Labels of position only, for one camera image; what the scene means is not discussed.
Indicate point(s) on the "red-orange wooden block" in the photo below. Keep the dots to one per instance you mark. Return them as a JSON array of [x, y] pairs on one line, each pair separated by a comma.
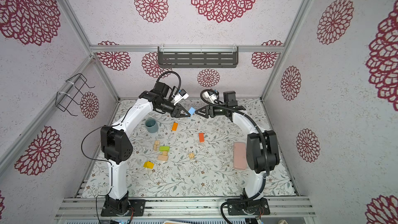
[[201, 137]]

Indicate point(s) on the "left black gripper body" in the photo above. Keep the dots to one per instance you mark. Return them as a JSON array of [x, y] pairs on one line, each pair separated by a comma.
[[168, 107]]

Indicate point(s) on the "yellow wooden block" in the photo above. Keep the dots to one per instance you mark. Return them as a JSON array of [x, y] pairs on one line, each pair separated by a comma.
[[148, 165]]

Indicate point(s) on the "blue wooden block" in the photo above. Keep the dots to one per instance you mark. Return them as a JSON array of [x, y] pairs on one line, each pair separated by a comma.
[[191, 111]]

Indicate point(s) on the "dark grey wall shelf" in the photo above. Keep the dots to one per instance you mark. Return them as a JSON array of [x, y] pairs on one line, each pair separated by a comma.
[[198, 57]]

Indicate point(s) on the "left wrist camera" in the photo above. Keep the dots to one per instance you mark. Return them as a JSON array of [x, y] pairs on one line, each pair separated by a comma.
[[180, 95]]

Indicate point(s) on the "orange wooden block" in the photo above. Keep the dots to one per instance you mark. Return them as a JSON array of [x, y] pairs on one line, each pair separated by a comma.
[[175, 126]]

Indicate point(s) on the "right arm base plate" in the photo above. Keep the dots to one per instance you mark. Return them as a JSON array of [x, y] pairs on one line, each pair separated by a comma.
[[256, 207]]

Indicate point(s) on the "teal ceramic cup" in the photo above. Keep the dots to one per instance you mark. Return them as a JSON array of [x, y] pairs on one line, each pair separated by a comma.
[[151, 125]]

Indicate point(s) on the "natural wood arch block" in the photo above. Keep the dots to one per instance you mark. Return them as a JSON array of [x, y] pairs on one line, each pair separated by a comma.
[[163, 156]]

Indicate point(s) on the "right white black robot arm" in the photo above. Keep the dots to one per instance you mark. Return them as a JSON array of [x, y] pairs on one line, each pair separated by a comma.
[[262, 154]]

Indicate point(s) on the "aluminium front rail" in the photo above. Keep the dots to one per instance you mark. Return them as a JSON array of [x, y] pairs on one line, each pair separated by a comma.
[[185, 207]]

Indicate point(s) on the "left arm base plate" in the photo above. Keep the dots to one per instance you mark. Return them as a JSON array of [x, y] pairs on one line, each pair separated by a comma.
[[124, 207]]

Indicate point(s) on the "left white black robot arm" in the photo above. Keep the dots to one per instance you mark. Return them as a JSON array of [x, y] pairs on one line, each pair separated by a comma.
[[115, 143]]

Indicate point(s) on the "pink sponge block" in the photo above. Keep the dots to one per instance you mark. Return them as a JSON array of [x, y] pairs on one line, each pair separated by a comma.
[[239, 156]]

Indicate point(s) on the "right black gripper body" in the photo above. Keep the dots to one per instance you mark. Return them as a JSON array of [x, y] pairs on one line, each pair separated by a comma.
[[219, 111]]

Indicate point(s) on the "lime green wooden block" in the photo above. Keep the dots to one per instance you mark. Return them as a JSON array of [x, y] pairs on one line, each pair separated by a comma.
[[164, 148]]

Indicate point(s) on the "natural wood block pair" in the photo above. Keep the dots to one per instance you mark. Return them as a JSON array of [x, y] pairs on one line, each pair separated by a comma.
[[156, 145]]

